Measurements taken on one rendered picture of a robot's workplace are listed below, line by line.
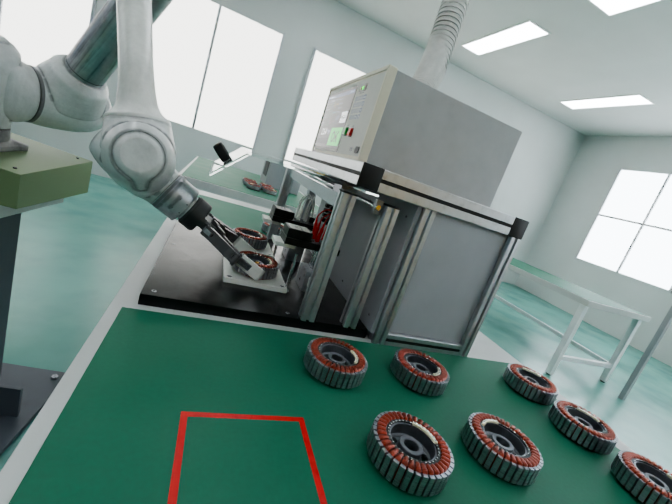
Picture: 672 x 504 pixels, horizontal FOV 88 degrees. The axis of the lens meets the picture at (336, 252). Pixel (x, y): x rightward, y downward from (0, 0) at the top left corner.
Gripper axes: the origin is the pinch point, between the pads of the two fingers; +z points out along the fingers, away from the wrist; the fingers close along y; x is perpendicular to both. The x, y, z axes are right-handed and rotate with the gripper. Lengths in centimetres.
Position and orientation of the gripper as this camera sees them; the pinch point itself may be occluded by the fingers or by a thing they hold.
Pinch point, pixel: (254, 263)
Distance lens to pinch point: 89.9
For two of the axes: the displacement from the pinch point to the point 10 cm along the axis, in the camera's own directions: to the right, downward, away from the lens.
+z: 6.4, 6.3, 4.3
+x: 7.1, -7.1, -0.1
